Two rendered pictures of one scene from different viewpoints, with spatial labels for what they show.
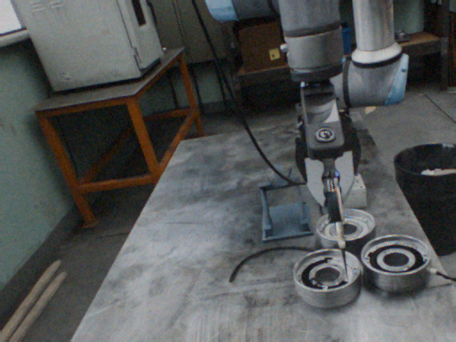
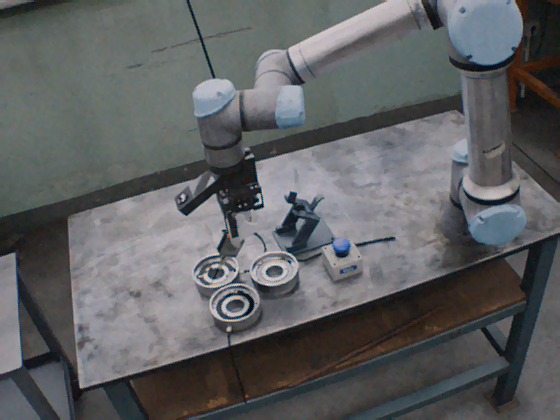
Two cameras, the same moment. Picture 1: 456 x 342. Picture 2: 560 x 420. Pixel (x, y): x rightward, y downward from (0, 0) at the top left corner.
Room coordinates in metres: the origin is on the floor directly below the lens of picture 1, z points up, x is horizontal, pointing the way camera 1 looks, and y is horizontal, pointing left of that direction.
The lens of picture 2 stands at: (0.40, -1.02, 1.76)
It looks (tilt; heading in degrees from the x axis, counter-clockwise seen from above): 39 degrees down; 72
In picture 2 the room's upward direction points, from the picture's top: 8 degrees counter-clockwise
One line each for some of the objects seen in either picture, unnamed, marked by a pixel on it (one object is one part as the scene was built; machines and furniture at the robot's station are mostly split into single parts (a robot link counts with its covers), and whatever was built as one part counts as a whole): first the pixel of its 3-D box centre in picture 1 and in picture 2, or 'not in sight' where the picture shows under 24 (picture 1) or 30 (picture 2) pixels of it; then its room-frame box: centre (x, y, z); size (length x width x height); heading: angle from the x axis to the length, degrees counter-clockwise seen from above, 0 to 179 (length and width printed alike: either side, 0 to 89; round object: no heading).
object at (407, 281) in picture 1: (395, 264); (235, 308); (0.55, -0.17, 0.82); 0.10 x 0.10 x 0.04
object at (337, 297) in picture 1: (328, 278); (216, 276); (0.54, -0.06, 0.82); 0.10 x 0.10 x 0.04
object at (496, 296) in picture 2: not in sight; (319, 325); (0.81, 0.04, 0.40); 1.17 x 0.59 x 0.80; 175
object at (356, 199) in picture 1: (346, 191); (344, 258); (0.81, -0.15, 0.82); 0.08 x 0.07 x 0.05; 175
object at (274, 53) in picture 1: (262, 44); not in sight; (4.25, -0.14, 0.64); 0.49 x 0.40 x 0.37; 90
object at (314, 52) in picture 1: (312, 50); (223, 148); (0.61, -0.08, 1.15); 0.08 x 0.08 x 0.05
